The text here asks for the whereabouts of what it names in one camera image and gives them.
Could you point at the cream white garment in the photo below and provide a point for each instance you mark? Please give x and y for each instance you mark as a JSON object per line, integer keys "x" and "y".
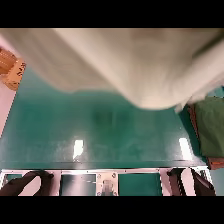
{"x": 140, "y": 63}

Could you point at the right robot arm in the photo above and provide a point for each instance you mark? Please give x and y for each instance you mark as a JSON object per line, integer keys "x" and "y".
{"x": 176, "y": 183}

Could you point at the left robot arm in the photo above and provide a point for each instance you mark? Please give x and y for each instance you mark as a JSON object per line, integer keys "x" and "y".
{"x": 15, "y": 186}

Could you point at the green garment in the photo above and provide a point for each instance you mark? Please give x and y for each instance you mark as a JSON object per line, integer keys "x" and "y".
{"x": 211, "y": 128}

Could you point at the silver frame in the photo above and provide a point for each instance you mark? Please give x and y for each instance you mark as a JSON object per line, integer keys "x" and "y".
{"x": 106, "y": 183}

